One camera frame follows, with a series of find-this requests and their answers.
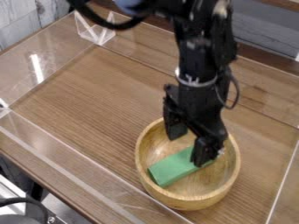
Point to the clear acrylic corner bracket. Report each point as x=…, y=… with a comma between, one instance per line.
x=93, y=33

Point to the grey metal frame with bolt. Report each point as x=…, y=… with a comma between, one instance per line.
x=34, y=212

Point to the green rectangular block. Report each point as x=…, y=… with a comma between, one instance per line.
x=173, y=168

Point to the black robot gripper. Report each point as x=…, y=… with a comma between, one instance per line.
x=192, y=105

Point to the brown wooden bowl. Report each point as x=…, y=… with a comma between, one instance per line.
x=205, y=186

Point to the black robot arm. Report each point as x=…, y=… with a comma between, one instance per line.
x=201, y=25

